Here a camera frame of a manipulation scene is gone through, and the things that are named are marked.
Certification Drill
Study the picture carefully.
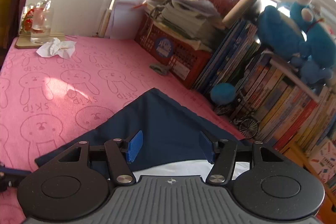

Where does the navy and white jacket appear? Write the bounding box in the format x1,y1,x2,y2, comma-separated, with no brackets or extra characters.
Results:
35,89,251,178

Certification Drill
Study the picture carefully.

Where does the miniature black bicycle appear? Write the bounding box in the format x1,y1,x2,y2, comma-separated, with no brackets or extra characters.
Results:
214,96,260,139

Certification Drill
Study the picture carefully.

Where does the wooden desk organizer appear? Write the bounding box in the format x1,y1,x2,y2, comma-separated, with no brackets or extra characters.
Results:
280,140,336,224

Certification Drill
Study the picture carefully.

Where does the left row of books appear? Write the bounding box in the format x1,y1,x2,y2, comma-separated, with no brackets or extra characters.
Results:
195,19,335,152

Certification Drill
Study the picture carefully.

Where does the small grey clip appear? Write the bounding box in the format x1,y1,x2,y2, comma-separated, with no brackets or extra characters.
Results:
149,63,170,76

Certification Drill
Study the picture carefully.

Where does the red plastic crate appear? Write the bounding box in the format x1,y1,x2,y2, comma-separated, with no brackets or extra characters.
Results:
135,14,211,89

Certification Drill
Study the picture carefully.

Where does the white pencil print box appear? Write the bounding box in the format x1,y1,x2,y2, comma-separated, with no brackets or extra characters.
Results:
309,138,336,182

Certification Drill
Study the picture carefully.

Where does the crumpled white tissue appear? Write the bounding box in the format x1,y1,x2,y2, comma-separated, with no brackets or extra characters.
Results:
36,38,76,59

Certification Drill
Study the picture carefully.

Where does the blue whale plush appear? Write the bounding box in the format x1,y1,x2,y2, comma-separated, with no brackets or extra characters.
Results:
257,6,309,61

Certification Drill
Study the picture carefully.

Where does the wooden coaster board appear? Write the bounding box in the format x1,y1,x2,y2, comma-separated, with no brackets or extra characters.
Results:
15,32,66,50

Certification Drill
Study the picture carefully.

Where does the stack of papers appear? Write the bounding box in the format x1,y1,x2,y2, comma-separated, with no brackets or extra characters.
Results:
145,0,223,52

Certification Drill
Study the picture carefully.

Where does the glass water jar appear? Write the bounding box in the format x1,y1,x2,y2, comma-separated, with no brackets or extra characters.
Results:
30,0,54,44

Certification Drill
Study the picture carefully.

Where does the blue Doraemon plush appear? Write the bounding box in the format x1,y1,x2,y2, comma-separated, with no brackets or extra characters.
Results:
290,0,335,86

